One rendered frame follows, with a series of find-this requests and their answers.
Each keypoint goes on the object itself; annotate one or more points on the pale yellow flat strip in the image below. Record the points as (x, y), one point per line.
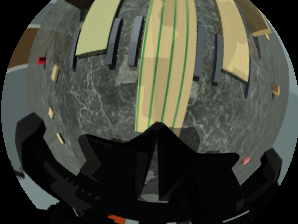
(94, 36)

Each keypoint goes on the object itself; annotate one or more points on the small pink block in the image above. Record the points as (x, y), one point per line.
(244, 161)

